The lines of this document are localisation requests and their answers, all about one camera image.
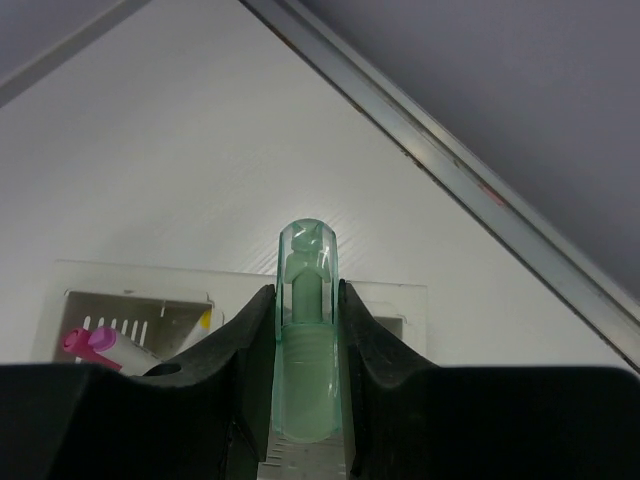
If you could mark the white slotted organizer box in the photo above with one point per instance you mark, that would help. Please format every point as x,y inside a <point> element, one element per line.
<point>158,307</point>

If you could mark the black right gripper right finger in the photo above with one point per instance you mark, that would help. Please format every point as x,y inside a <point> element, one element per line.
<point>393,404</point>

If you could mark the green translucent highlighter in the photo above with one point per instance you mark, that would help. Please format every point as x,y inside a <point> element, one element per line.
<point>306,387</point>

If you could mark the aluminium rail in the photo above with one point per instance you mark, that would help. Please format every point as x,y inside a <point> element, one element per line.
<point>603,306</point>

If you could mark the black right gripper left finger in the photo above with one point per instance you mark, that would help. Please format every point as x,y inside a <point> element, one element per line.
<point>218,397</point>

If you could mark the yellow capped white marker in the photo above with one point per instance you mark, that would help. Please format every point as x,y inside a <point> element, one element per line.
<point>200,330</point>

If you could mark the purple capped white marker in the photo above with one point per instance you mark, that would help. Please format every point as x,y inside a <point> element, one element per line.
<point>132,358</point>

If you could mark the magenta capped white marker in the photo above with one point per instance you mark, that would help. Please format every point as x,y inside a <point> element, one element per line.
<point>76,343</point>

